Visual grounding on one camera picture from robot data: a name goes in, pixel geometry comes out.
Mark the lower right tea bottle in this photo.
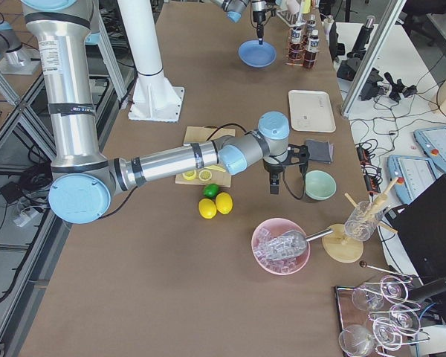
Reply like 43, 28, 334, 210
303, 30, 320, 69

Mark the upper tea bottle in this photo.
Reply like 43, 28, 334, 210
305, 14, 316, 37

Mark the clear ice cubes pile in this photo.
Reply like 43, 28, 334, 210
253, 228, 309, 274

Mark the wine glass rack tray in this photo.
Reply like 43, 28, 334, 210
334, 274, 430, 356

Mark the yellow lemon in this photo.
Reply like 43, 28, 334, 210
215, 192, 233, 214
198, 198, 217, 219

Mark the aluminium frame post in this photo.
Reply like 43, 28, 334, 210
340, 0, 406, 118

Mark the teach pendant near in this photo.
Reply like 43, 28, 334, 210
387, 155, 441, 204

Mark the cream rabbit tray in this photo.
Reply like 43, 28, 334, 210
288, 90, 336, 133

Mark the grey folded cloth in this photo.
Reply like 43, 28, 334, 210
305, 139, 334, 164

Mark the tea bottle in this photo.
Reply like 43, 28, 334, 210
303, 30, 320, 69
288, 23, 303, 61
305, 14, 316, 37

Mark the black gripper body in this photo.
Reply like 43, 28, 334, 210
263, 144, 309, 175
251, 0, 277, 25

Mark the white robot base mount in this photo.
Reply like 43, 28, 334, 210
118, 0, 184, 123

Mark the lemon slice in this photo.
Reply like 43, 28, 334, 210
198, 169, 213, 182

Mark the light green bowl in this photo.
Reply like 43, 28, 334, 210
306, 170, 337, 201

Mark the teach pendant far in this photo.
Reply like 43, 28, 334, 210
413, 126, 446, 173

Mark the green lime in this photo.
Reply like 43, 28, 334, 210
203, 184, 219, 199

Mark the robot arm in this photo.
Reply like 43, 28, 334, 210
22, 1, 309, 224
211, 0, 277, 45

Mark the teach pendant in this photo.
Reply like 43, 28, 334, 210
413, 126, 446, 173
387, 155, 441, 204

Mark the lower left tea bottle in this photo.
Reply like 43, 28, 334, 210
288, 23, 303, 61

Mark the blue plate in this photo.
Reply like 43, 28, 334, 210
238, 39, 277, 68

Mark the lemon half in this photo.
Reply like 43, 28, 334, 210
182, 170, 197, 181

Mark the wooden round stand base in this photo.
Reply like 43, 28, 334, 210
322, 177, 404, 263

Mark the pink bowl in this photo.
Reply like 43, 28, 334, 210
251, 218, 311, 275

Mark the copper wire bottle rack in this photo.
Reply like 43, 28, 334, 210
285, 22, 320, 69

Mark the black laptop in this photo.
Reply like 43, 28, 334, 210
386, 174, 446, 280

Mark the metal ice scoop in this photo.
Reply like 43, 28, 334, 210
279, 228, 333, 259

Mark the glass mug on stand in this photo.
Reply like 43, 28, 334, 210
344, 201, 383, 242

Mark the black thermos bottle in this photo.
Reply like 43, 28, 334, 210
347, 15, 375, 60

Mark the wooden cutting board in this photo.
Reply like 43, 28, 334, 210
175, 126, 232, 187

